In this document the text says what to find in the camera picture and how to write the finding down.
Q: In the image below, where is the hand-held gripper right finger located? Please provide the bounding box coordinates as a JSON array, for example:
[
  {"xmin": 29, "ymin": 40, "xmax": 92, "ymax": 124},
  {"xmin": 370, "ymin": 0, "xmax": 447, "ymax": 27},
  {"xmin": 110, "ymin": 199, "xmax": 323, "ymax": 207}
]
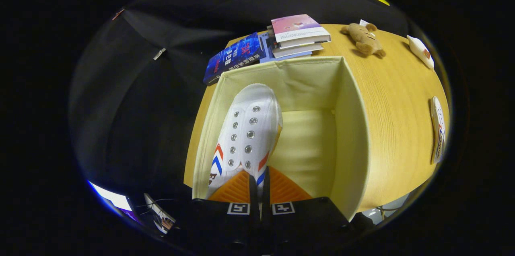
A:
[{"xmin": 262, "ymin": 166, "xmax": 351, "ymax": 256}]

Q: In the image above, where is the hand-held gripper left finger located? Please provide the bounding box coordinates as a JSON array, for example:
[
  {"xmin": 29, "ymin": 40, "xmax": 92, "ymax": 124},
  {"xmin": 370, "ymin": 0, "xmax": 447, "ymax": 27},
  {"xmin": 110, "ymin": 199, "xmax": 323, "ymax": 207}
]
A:
[{"xmin": 188, "ymin": 169, "xmax": 260, "ymax": 256}]

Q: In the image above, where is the cream fabric storage box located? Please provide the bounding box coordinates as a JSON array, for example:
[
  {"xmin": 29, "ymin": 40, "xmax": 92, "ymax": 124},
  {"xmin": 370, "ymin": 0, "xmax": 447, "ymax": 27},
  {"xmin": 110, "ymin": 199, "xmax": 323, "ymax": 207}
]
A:
[{"xmin": 192, "ymin": 56, "xmax": 370, "ymax": 221}]

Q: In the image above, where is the white shoe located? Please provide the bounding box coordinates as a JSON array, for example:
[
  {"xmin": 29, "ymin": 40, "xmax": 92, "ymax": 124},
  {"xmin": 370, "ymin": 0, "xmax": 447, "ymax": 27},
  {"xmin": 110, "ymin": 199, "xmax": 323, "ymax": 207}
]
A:
[
  {"xmin": 430, "ymin": 96, "xmax": 447, "ymax": 164},
  {"xmin": 206, "ymin": 83, "xmax": 283, "ymax": 201}
]

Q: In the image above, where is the lit monitor screen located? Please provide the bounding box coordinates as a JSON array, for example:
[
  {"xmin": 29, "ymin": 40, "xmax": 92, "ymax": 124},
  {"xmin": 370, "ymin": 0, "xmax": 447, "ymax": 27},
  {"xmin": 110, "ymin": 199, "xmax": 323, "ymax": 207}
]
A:
[{"xmin": 87, "ymin": 181, "xmax": 134, "ymax": 221}]

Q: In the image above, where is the black backdrop cloth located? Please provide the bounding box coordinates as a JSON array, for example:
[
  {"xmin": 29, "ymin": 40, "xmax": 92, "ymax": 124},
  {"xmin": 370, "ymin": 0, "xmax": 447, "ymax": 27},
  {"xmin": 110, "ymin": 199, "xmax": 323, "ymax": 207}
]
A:
[{"xmin": 68, "ymin": 0, "xmax": 411, "ymax": 212}]

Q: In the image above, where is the dark blue book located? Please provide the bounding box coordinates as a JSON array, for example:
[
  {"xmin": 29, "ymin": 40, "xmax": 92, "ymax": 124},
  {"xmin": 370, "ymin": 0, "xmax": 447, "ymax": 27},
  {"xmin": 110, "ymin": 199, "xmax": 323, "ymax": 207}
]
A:
[{"xmin": 203, "ymin": 32, "xmax": 264, "ymax": 86}]

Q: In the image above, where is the pale blue book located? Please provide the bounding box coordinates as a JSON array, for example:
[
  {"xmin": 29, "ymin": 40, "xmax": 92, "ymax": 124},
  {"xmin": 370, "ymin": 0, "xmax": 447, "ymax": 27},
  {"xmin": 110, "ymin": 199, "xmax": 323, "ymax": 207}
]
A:
[{"xmin": 259, "ymin": 33, "xmax": 313, "ymax": 64}]

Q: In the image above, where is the grey book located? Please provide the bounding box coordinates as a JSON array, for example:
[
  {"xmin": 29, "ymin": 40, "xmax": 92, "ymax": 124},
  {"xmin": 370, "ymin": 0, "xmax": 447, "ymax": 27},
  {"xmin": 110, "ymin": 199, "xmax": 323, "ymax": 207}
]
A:
[{"xmin": 267, "ymin": 26, "xmax": 324, "ymax": 58}]

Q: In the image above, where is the pink cover book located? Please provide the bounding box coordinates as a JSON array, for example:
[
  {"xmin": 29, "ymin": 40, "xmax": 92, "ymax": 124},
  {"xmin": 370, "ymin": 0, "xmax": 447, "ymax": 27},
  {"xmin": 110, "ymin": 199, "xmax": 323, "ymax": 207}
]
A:
[{"xmin": 271, "ymin": 14, "xmax": 332, "ymax": 45}]

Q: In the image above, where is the brown plush toy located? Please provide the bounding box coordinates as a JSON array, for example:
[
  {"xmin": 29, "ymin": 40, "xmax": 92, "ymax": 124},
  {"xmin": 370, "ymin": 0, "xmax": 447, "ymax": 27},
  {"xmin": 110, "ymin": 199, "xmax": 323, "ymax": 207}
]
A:
[{"xmin": 341, "ymin": 23, "xmax": 386, "ymax": 58}]

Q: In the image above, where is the white soft toy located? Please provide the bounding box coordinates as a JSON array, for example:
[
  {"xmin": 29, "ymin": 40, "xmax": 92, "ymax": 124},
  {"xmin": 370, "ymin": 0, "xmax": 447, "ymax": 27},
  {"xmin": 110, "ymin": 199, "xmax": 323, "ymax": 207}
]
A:
[{"xmin": 406, "ymin": 35, "xmax": 435, "ymax": 70}]

